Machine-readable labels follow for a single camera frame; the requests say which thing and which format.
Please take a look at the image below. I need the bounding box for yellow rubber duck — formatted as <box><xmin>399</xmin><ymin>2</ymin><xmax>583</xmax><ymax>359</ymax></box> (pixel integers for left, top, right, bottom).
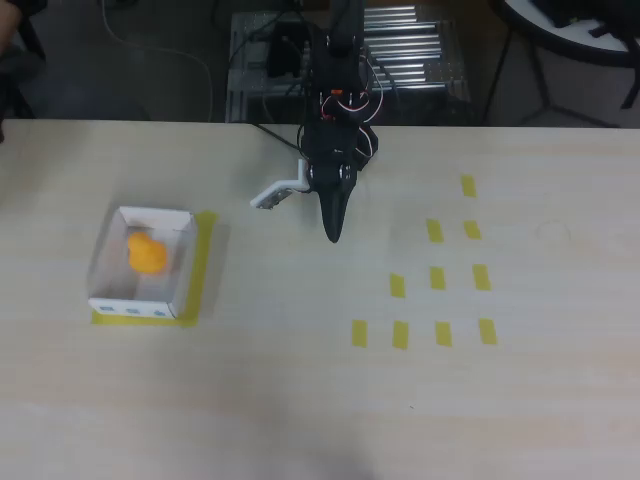
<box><xmin>126</xmin><ymin>230</ymin><xmax>169</xmax><ymax>276</ymax></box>

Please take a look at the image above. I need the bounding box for person bare forearm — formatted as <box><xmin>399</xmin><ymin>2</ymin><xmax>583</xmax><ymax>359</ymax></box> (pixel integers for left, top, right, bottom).
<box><xmin>0</xmin><ymin>7</ymin><xmax>25</xmax><ymax>54</ymax></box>

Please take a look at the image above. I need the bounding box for yellow tape box outline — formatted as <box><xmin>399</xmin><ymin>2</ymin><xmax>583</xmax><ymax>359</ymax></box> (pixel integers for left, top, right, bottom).
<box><xmin>91</xmin><ymin>209</ymin><xmax>220</xmax><ymax>330</ymax></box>

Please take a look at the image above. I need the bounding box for white cardboard box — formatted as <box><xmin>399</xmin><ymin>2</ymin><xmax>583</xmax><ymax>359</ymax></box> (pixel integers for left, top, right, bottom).
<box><xmin>87</xmin><ymin>205</ymin><xmax>199</xmax><ymax>320</ymax></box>

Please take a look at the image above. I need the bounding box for perforated metal breadboard table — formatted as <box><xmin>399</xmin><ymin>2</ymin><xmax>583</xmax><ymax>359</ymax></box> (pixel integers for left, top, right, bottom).
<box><xmin>225</xmin><ymin>4</ymin><xmax>474</xmax><ymax>124</ymax></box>

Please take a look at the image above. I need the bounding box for round white table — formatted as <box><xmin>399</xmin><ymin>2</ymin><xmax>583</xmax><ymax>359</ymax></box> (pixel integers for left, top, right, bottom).
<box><xmin>487</xmin><ymin>0</ymin><xmax>640</xmax><ymax>126</ymax></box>

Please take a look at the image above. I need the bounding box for black bag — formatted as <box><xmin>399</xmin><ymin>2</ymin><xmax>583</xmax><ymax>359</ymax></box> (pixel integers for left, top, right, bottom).
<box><xmin>527</xmin><ymin>0</ymin><xmax>640</xmax><ymax>39</ymax></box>

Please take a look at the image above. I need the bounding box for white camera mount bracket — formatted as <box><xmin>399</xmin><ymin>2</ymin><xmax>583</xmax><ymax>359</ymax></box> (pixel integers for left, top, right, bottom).
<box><xmin>249</xmin><ymin>158</ymin><xmax>314</xmax><ymax>210</ymax></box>

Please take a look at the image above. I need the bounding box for white red servo wire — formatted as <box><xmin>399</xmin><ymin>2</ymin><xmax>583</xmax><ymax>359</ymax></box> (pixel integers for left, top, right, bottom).
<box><xmin>319</xmin><ymin>54</ymin><xmax>385</xmax><ymax>125</ymax></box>
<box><xmin>357</xmin><ymin>125</ymin><xmax>382</xmax><ymax>162</ymax></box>

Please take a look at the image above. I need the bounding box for black camera cable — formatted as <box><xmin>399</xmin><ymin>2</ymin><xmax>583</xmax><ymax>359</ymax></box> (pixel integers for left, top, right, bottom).
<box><xmin>253</xmin><ymin>122</ymin><xmax>305</xmax><ymax>150</ymax></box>

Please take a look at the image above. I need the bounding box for aluminium profile rail stack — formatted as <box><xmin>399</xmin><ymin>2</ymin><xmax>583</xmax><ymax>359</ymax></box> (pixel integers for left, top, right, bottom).
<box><xmin>362</xmin><ymin>4</ymin><xmax>444</xmax><ymax>90</ymax></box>

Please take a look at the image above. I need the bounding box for white floor cable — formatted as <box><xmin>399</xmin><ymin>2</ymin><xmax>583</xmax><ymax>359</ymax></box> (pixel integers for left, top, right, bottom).
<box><xmin>101</xmin><ymin>0</ymin><xmax>215</xmax><ymax>121</ymax></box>

